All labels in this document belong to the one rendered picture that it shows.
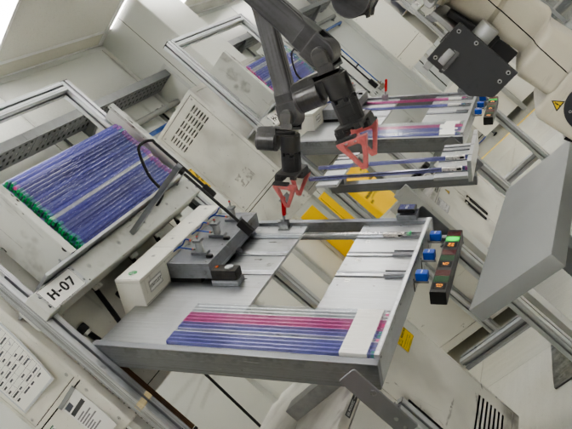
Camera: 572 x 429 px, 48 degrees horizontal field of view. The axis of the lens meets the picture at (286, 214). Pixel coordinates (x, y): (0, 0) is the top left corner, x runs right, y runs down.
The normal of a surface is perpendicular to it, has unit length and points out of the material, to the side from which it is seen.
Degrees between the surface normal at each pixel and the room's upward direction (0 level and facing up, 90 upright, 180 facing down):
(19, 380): 95
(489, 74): 90
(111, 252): 90
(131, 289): 90
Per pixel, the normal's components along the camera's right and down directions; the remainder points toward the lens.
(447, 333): -0.35, 0.42
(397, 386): 0.56, -0.63
